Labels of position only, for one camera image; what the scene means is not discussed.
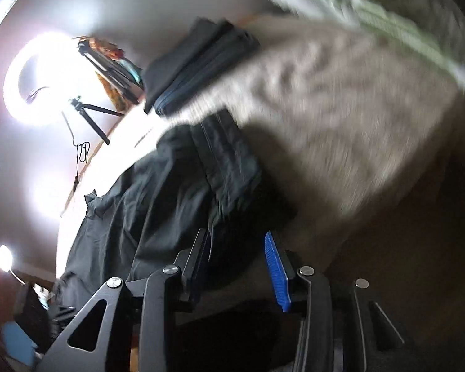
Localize black power cable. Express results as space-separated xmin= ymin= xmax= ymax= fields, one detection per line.
xmin=60 ymin=112 xmax=91 ymax=192

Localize blue object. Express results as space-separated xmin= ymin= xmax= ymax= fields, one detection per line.
xmin=2 ymin=321 xmax=37 ymax=369

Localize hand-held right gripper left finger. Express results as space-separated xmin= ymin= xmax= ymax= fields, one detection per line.
xmin=33 ymin=228 xmax=212 ymax=372

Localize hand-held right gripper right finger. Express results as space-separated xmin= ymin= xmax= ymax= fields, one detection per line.
xmin=263 ymin=231 xmax=405 ymax=372

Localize blue folded pants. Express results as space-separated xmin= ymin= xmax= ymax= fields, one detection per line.
xmin=154 ymin=33 xmax=262 ymax=117

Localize orange patterned cloth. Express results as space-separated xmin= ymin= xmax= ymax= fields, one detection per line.
xmin=87 ymin=37 xmax=145 ymax=115

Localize folded silver tripod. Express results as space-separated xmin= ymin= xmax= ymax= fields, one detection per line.
xmin=77 ymin=38 xmax=144 ymax=105

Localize beige checked blanket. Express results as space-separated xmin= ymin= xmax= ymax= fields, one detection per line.
xmin=58 ymin=13 xmax=465 ymax=307

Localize small black tripod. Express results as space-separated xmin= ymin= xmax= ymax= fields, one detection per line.
xmin=70 ymin=99 xmax=124 ymax=146

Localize white ring light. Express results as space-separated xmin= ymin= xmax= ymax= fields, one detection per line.
xmin=3 ymin=33 xmax=97 ymax=126

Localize small bright lamp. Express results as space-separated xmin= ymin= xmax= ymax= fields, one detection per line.
xmin=0 ymin=245 xmax=25 ymax=285

